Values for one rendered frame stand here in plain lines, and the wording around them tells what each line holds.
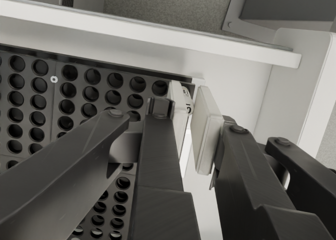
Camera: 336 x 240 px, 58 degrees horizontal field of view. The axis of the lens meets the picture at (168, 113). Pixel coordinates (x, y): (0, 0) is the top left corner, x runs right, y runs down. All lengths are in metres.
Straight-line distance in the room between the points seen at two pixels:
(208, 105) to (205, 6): 1.00
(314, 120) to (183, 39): 0.11
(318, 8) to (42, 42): 0.47
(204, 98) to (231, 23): 0.98
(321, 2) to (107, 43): 0.42
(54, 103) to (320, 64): 0.20
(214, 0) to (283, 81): 0.88
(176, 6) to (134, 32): 0.90
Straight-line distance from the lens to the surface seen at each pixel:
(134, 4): 1.14
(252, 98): 0.32
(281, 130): 0.28
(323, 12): 0.60
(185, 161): 0.32
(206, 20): 1.15
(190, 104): 0.20
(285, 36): 0.31
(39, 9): 0.26
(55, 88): 0.26
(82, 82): 0.25
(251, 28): 1.16
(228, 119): 0.17
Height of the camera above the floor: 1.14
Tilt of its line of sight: 72 degrees down
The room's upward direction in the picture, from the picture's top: 179 degrees clockwise
